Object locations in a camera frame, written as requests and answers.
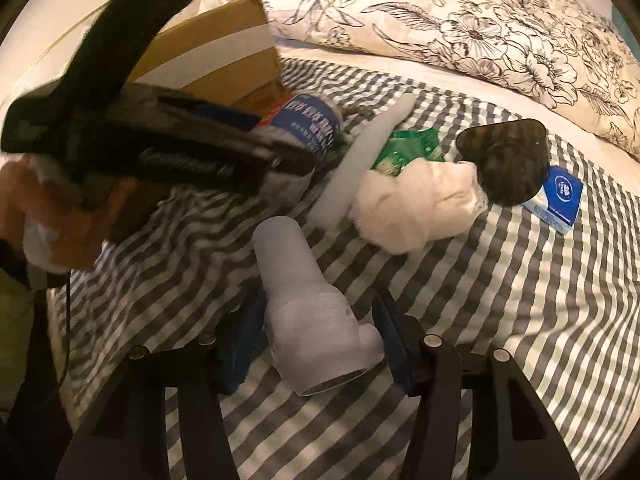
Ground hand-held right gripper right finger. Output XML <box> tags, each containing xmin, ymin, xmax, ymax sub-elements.
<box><xmin>372</xmin><ymin>287</ymin><xmax>583</xmax><ymax>480</ymax></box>

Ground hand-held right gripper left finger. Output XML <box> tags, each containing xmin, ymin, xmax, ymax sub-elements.
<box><xmin>55</xmin><ymin>287</ymin><xmax>268</xmax><ymax>480</ymax></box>

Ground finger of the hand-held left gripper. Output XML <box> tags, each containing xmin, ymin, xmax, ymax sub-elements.
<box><xmin>149</xmin><ymin>86</ymin><xmax>263</xmax><ymax>133</ymax></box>
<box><xmin>139</xmin><ymin>129</ymin><xmax>322</xmax><ymax>197</ymax></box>

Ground brown cardboard box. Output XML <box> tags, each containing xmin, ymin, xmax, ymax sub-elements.
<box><xmin>125</xmin><ymin>0</ymin><xmax>285</xmax><ymax>113</ymax></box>

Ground blue label bottle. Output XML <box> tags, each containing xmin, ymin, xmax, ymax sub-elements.
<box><xmin>250</xmin><ymin>91</ymin><xmax>345</xmax><ymax>201</ymax></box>

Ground white plush toy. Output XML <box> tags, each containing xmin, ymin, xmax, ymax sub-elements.
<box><xmin>350</xmin><ymin>159</ymin><xmax>490</xmax><ymax>255</ymax></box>

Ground white tube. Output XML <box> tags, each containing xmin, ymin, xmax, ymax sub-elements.
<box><xmin>306</xmin><ymin>92</ymin><xmax>417</xmax><ymax>232</ymax></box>

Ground green snack packet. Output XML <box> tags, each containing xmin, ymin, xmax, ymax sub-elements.
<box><xmin>374</xmin><ymin>129</ymin><xmax>445</xmax><ymax>177</ymax></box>

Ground dark heart-shaped glasses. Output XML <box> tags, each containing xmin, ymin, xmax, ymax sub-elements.
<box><xmin>456</xmin><ymin>118</ymin><xmax>551</xmax><ymax>207</ymax></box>

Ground blue white tissue pack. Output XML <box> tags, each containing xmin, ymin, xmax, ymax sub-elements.
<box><xmin>520</xmin><ymin>165</ymin><xmax>584</xmax><ymax>237</ymax></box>

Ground person's left hand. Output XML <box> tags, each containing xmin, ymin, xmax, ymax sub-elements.
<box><xmin>0</xmin><ymin>156</ymin><xmax>147</xmax><ymax>275</ymax></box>

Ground grey checked cloth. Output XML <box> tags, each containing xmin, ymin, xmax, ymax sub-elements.
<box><xmin>50</xmin><ymin>57</ymin><xmax>640</xmax><ymax>480</ymax></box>

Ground person's green clothing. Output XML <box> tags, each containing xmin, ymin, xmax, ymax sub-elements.
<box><xmin>0</xmin><ymin>265</ymin><xmax>42</xmax><ymax>411</ymax></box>

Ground floral printed duvet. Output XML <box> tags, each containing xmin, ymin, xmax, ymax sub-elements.
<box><xmin>220</xmin><ymin>0</ymin><xmax>640</xmax><ymax>161</ymax></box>

